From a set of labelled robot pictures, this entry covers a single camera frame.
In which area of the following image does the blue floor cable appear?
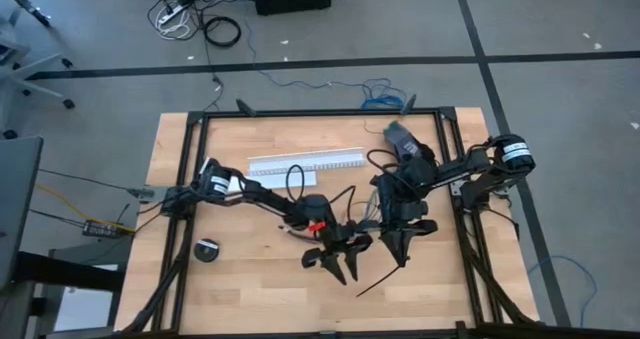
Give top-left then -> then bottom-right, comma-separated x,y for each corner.
527,255 -> 599,328

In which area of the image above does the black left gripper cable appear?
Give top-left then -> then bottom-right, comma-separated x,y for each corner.
285,164 -> 307,203

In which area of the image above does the white power strip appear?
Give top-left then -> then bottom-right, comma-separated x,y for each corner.
157,3 -> 189,28

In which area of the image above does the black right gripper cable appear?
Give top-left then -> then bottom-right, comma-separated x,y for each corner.
367,148 -> 402,174

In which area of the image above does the black metal stand leg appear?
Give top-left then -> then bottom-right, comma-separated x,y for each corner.
0,0 -> 54,29

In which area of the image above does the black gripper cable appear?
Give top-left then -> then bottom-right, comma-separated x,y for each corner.
285,164 -> 307,203
367,148 -> 402,174

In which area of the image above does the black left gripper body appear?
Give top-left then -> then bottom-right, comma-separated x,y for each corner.
301,222 -> 374,269

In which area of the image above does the white slotted cable duct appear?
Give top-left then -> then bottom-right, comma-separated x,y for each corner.
247,147 -> 366,176

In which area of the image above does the grey office chair base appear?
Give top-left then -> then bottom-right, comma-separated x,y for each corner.
0,8 -> 76,111

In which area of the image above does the grey desk top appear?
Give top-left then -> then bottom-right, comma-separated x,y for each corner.
0,136 -> 45,290

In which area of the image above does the small black device box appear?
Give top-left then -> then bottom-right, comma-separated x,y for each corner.
82,219 -> 134,239

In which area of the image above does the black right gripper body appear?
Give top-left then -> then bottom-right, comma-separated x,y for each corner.
379,201 -> 439,238

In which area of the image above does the black bench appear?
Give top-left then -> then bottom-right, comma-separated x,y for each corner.
0,248 -> 126,339

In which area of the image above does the coiled black cable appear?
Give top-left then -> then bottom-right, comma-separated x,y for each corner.
203,16 -> 243,49

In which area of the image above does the yellow floor cable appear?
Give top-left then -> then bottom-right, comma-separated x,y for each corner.
35,182 -> 136,233

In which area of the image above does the blue network cable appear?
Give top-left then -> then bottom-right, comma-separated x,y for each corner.
244,8 -> 407,111

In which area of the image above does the black floor cable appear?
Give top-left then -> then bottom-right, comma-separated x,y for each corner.
199,8 -> 225,113

